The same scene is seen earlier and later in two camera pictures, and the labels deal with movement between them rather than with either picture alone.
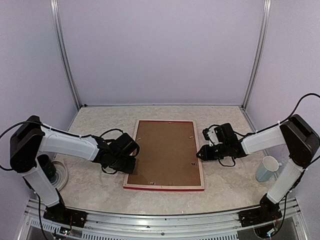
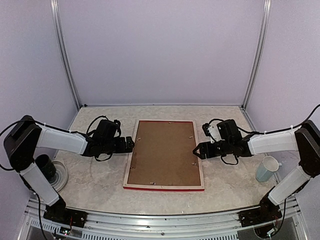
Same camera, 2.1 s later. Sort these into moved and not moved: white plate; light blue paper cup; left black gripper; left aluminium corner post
Moved: left black gripper
Not moved: white plate; light blue paper cup; left aluminium corner post
